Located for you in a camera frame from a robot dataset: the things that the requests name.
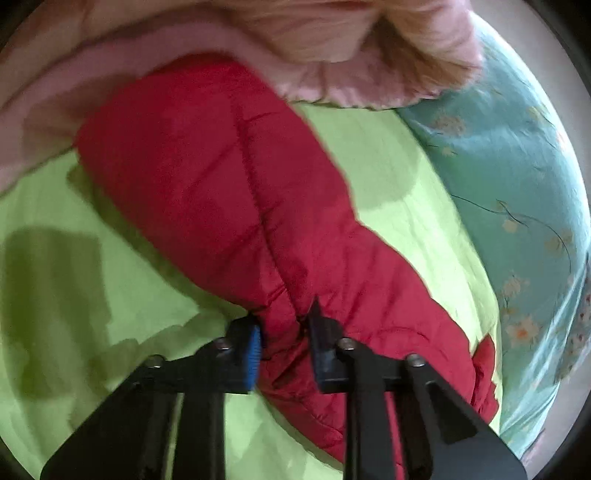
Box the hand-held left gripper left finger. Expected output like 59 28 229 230
41 318 263 480

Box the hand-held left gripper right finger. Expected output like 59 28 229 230
307 299 528 480

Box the red padded jacket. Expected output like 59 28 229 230
75 59 501 466

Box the light green blanket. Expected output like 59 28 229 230
0 102 504 480

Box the teal floral quilt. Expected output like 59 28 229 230
397 23 591 462

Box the pink quilt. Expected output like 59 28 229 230
0 0 485 195

